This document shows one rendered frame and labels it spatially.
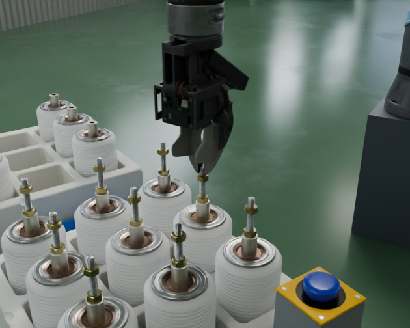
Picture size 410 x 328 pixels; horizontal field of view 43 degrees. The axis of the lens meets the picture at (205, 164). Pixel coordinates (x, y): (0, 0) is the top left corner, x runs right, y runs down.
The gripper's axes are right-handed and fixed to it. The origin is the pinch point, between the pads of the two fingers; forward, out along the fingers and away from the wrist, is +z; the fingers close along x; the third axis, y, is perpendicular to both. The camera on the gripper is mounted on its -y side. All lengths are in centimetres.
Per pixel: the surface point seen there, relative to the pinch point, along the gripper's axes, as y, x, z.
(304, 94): -139, -45, 34
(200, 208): 1.6, 0.2, 7.1
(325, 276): 13.6, 25.6, 1.4
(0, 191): 8.3, -43.2, 14.3
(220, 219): -0.1, 3.0, 9.0
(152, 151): -57, -60, 34
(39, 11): -183, -269, 26
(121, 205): 5.7, -13.0, 9.0
